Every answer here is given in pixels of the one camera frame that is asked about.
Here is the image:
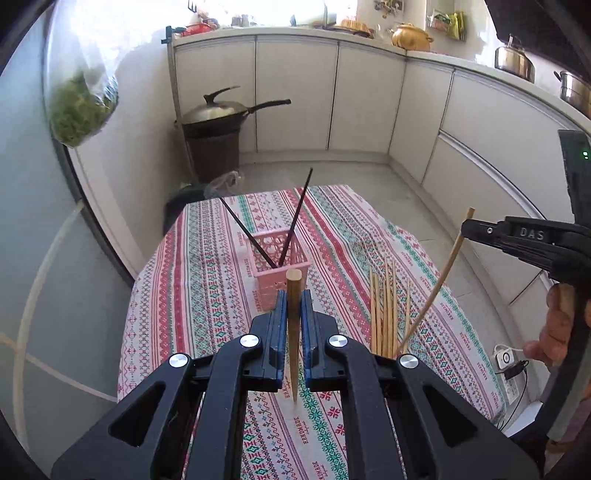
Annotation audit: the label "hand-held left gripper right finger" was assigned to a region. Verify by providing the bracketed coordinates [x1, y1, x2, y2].
[300, 290, 541, 480]

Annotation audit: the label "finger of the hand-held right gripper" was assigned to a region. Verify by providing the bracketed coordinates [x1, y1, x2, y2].
[462, 217, 509, 252]

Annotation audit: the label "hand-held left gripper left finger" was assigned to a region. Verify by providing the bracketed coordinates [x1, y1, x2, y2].
[51, 290, 289, 480]

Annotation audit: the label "pink plastic utensil basket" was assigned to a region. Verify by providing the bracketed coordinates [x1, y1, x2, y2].
[246, 229, 309, 315]

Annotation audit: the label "person's right hand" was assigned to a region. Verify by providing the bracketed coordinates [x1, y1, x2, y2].
[524, 284, 575, 368]

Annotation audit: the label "patterned red green tablecloth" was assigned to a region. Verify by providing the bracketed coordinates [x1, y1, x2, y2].
[117, 185, 509, 480]

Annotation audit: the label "white power strip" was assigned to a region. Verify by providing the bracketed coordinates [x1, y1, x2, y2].
[493, 345, 522, 371]

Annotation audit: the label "clear plastic bag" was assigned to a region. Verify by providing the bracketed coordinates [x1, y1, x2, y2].
[204, 169, 246, 200]

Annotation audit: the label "black bag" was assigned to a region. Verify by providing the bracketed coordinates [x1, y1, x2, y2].
[163, 182, 209, 237]

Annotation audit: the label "steel pot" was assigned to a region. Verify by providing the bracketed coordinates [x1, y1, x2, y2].
[554, 69, 591, 119]

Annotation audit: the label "steel kettle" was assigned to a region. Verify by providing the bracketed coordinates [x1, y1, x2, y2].
[494, 34, 536, 84]

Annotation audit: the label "golden pot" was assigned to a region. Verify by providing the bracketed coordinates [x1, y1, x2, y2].
[389, 23, 435, 52]

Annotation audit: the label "yellow green packets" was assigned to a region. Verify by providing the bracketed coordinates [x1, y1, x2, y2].
[427, 10, 466, 43]

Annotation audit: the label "black wok with lid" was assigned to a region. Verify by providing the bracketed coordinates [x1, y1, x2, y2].
[178, 86, 293, 139]

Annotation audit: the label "brown dish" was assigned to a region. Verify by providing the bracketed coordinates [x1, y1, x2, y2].
[333, 17, 374, 38]

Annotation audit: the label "plastic bag of greens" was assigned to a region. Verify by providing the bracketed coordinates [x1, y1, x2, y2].
[43, 0, 122, 149]

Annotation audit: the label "white hose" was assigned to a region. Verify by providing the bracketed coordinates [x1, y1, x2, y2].
[11, 202, 118, 418]

